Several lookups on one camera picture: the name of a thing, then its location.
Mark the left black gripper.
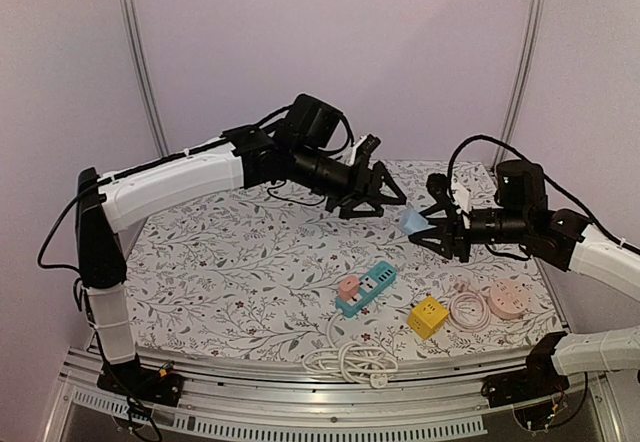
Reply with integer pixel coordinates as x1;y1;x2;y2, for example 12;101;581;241
291;144;409;220

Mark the blue plug adapter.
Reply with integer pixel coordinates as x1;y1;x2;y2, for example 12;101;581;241
398;207;432;236

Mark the teal power strip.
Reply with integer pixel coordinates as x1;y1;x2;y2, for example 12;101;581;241
335;261;397;318

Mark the pink plug adapter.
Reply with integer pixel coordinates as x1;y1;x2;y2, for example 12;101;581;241
338;275;360;302

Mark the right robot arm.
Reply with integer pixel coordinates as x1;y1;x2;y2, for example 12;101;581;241
409;151;639;398

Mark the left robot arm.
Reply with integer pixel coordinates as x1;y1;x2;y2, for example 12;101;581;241
65;94;406;396

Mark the yellow cube socket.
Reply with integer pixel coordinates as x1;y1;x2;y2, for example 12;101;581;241
408;296;450;340

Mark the floral table mat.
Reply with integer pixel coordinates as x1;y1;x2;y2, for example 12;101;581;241
126;184;564;363

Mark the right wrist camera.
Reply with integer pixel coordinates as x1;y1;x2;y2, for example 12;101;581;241
426;173;472;214

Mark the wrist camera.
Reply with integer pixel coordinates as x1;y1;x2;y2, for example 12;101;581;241
348;134;381;165
426;173;472;214

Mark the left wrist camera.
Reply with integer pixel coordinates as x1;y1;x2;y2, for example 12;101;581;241
348;134;381;165

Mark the pink coiled cable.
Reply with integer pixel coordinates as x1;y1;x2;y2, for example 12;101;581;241
445;275;493;332

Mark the white power strip cable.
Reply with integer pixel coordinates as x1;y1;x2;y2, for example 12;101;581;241
301;310;401;389

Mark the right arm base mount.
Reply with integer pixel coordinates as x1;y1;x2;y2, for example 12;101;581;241
480;363;570;408

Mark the aluminium front rail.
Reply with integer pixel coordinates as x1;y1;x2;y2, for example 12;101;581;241
42;346;626;442

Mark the right aluminium frame post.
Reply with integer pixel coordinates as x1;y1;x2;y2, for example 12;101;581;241
500;0;545;143

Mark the aluminium frame post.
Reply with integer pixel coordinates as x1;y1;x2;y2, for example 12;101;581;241
119;0;169;156
500;0;545;143

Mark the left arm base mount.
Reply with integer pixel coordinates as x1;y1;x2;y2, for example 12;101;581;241
97;359;185;407

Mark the left aluminium frame post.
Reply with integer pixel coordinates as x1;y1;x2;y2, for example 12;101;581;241
119;0;169;156

